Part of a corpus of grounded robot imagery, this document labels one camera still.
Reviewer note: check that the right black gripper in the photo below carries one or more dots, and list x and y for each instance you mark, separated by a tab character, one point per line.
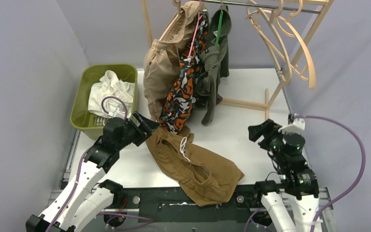
267	128

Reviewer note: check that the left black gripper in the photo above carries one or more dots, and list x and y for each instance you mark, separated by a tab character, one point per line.
141	128

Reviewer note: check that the white shorts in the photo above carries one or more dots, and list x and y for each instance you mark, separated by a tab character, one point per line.
109	92

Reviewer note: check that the camouflage patterned shorts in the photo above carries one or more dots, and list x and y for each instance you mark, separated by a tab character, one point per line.
183	95

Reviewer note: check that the olive green plastic basket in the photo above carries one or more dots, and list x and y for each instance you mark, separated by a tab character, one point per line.
81	119

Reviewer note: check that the brown shorts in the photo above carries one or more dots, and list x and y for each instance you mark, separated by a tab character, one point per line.
205	176

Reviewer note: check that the dark green shorts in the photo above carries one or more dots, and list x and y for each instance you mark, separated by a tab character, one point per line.
215	58

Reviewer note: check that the green hanger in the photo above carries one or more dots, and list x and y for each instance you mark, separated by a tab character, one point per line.
219	26

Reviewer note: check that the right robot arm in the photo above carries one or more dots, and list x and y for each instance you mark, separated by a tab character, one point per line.
294	201

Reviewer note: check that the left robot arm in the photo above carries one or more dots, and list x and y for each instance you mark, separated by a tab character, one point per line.
87	195

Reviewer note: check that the beige shorts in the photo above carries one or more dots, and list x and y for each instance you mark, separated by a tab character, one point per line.
161	63

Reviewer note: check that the pink hanger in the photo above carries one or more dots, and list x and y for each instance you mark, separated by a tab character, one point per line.
196	29

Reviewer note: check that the wooden clothes rack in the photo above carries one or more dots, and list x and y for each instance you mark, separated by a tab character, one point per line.
259	15

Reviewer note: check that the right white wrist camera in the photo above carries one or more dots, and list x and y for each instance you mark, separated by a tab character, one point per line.
295	125

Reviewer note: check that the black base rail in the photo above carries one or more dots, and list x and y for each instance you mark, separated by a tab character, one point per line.
172	205

